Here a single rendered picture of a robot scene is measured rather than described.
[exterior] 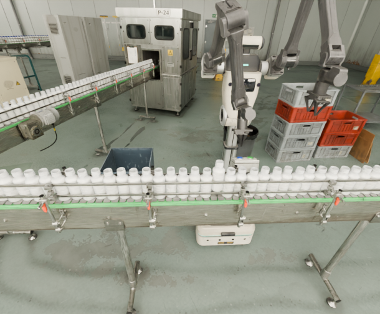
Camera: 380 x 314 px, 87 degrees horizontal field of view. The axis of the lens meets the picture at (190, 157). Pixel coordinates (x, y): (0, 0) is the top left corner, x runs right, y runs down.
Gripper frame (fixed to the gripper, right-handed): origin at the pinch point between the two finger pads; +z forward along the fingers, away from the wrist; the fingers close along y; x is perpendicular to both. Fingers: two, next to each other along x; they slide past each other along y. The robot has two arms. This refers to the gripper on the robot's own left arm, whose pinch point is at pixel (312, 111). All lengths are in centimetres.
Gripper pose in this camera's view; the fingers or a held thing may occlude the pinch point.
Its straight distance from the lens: 118.9
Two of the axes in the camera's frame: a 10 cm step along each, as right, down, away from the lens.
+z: -0.2, 8.4, 5.4
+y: -0.6, -5.4, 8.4
